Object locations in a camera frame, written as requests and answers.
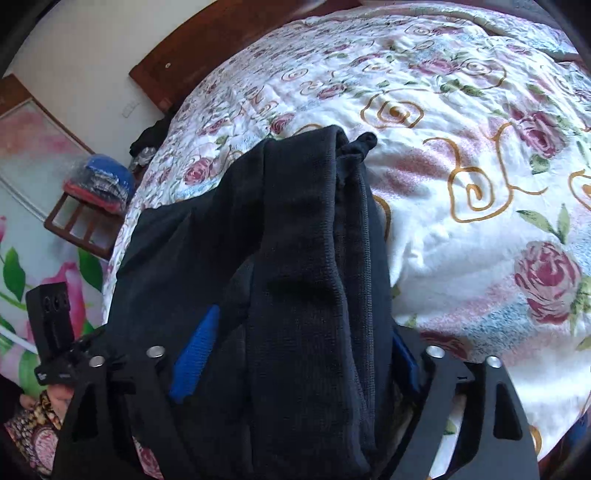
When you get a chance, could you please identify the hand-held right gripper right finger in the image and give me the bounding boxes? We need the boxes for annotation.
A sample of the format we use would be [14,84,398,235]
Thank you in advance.
[392,325,540,480]

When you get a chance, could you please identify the floral glass sliding door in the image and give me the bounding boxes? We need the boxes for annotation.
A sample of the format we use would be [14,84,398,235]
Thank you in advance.
[0,74,110,398]

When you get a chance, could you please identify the person's left hand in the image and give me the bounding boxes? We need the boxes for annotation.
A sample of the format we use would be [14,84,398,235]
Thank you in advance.
[46,383,77,419]

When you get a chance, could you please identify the pale satin bedding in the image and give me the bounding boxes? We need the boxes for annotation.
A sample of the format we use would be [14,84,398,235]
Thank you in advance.
[462,7,583,62]

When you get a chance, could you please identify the plastic bag of clothes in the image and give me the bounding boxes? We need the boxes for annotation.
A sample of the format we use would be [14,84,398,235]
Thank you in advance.
[62,154,137,216]

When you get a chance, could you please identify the floral rose quilt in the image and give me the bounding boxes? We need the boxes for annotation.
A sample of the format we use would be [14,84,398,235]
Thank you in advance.
[102,2,591,480]

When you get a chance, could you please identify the dark cloth pile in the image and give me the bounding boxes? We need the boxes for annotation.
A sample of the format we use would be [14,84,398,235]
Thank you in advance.
[129,117,174,158]

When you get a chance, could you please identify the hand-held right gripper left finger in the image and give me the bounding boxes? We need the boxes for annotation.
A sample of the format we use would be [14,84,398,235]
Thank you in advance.
[51,305,221,480]

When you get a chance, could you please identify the wooden headboard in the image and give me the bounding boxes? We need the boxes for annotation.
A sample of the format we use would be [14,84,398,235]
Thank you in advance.
[128,0,361,116]

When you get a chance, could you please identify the wooden bedside chair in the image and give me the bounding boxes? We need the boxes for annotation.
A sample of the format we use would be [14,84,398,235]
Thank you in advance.
[44,191,123,262]

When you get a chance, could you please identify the black pants with red lining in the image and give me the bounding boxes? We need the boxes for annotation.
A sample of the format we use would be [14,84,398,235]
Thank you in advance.
[108,124,394,480]

